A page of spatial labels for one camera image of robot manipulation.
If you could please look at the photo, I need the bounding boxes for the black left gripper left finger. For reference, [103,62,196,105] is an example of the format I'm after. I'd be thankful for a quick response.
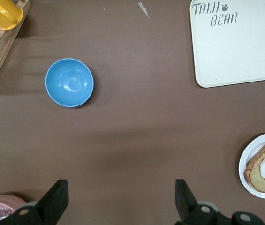
[0,179,69,225]

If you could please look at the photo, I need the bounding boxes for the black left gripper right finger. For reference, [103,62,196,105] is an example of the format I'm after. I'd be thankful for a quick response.
[174,179,265,225]

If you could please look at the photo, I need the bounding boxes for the white round plate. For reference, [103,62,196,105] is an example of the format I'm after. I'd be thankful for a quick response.
[238,131,265,200]

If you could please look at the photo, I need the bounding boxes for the pink bowl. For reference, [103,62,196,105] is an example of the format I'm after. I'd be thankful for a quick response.
[0,194,28,222]

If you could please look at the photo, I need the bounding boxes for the brown table cover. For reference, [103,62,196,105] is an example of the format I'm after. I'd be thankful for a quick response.
[0,0,265,225]

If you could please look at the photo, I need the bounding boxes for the blue bowl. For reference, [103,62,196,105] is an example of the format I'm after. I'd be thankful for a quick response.
[45,58,95,108]

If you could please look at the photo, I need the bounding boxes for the cream tray with bear print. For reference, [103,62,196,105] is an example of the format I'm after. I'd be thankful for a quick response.
[189,0,265,89]

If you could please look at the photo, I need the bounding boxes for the yellow plastic mug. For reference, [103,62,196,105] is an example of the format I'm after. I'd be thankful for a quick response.
[0,0,24,30]

